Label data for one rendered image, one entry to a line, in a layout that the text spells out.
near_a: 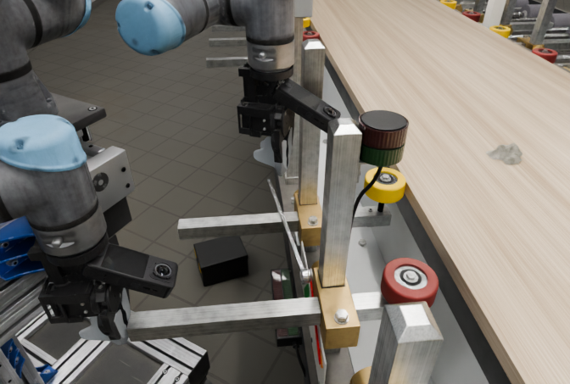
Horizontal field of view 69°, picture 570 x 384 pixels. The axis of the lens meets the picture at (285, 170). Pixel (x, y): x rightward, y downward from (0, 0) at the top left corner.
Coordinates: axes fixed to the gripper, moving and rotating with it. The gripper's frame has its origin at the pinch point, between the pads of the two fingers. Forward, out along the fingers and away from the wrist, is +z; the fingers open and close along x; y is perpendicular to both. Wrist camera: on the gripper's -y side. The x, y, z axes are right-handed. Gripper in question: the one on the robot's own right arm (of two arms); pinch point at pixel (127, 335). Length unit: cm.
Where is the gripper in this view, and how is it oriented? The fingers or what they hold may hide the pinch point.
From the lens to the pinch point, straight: 70.9
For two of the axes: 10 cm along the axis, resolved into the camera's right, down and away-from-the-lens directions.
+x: 1.0, 5.6, -8.2
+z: 0.0, 8.3, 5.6
